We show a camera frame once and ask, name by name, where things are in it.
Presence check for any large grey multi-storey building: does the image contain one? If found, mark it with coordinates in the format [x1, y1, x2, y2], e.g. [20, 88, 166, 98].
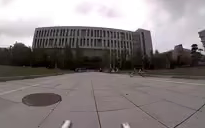
[31, 25, 154, 69]

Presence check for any round dark manhole cover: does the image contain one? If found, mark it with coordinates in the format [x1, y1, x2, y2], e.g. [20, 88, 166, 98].
[21, 92, 63, 108]

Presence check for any grass lawn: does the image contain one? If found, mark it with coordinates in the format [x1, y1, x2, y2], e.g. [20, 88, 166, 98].
[0, 63, 76, 80]

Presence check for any low distant building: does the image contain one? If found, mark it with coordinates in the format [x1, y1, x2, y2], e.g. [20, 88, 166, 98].
[163, 43, 194, 66]

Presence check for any grass verge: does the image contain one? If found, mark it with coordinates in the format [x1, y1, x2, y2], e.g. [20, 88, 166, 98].
[118, 65, 205, 80]

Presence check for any robot's own part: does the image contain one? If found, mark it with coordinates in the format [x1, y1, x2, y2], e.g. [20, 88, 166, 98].
[121, 122, 132, 128]
[60, 119, 72, 128]

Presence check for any tall dark tree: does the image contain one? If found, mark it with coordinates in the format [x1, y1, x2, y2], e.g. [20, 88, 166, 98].
[189, 43, 204, 67]

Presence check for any grey concrete slab pavement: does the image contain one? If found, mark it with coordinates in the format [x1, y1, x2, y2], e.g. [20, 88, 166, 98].
[0, 71, 205, 128]

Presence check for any row of dark trees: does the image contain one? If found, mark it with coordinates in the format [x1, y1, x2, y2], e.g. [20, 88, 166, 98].
[0, 34, 173, 71]

